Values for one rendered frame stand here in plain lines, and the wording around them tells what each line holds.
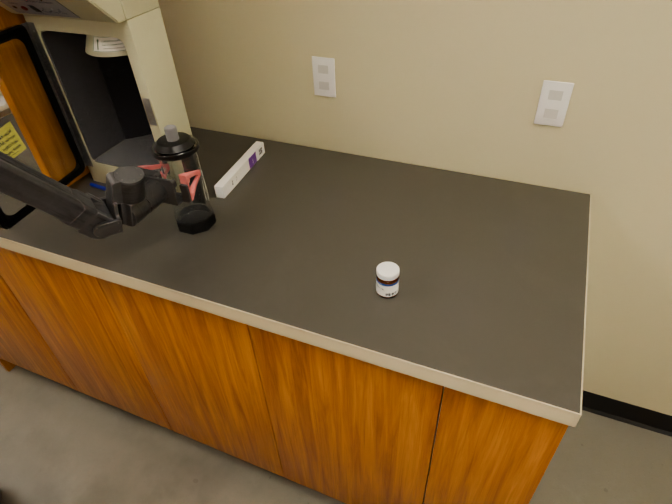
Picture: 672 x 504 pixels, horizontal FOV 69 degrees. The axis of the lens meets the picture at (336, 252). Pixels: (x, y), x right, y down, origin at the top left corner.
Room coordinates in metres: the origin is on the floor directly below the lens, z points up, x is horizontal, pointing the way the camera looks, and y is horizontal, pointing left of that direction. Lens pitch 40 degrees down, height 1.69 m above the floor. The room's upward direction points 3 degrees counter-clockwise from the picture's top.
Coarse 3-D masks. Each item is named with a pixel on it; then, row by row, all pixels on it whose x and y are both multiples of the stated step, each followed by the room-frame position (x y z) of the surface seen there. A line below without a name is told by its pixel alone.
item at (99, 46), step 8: (88, 40) 1.23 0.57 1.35; (96, 40) 1.22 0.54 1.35; (104, 40) 1.21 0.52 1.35; (112, 40) 1.21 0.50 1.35; (120, 40) 1.21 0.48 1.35; (88, 48) 1.23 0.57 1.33; (96, 48) 1.21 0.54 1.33; (104, 48) 1.20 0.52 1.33; (112, 48) 1.20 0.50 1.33; (120, 48) 1.20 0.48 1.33; (96, 56) 1.20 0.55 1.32; (104, 56) 1.20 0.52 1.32; (112, 56) 1.20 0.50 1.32
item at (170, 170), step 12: (168, 156) 0.97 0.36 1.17; (192, 156) 1.01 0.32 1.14; (168, 168) 0.98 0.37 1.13; (180, 168) 0.98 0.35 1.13; (192, 168) 1.00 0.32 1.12; (192, 180) 0.99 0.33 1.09; (204, 180) 1.03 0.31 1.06; (180, 192) 0.98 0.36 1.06; (204, 192) 1.01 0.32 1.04; (180, 204) 0.98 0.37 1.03; (192, 204) 0.99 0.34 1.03; (204, 204) 1.00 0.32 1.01; (180, 216) 0.99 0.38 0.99; (192, 216) 0.98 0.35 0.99; (204, 216) 1.00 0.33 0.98
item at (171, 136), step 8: (168, 128) 1.02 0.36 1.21; (176, 128) 1.03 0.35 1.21; (168, 136) 1.02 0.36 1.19; (176, 136) 1.02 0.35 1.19; (184, 136) 1.04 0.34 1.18; (160, 144) 1.00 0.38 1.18; (168, 144) 1.00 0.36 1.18; (176, 144) 1.00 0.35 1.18; (184, 144) 1.00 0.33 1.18; (192, 144) 1.02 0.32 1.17; (160, 152) 0.99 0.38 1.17; (168, 152) 0.98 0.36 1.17; (176, 152) 0.99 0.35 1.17
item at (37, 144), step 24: (0, 48) 1.16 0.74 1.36; (24, 48) 1.22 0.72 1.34; (0, 72) 1.14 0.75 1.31; (24, 72) 1.20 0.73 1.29; (0, 96) 1.11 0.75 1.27; (24, 96) 1.17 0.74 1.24; (0, 120) 1.09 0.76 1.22; (24, 120) 1.14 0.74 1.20; (48, 120) 1.20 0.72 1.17; (0, 144) 1.06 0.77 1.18; (24, 144) 1.11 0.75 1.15; (48, 144) 1.17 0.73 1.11; (48, 168) 1.14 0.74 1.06; (72, 168) 1.21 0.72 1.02; (0, 192) 1.00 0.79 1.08
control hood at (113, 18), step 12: (60, 0) 1.10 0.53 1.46; (72, 0) 1.08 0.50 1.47; (84, 0) 1.06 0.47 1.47; (96, 0) 1.08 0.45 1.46; (108, 0) 1.10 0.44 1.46; (12, 12) 1.24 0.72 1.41; (84, 12) 1.11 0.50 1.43; (96, 12) 1.10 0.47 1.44; (108, 12) 1.09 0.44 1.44; (120, 12) 1.12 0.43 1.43
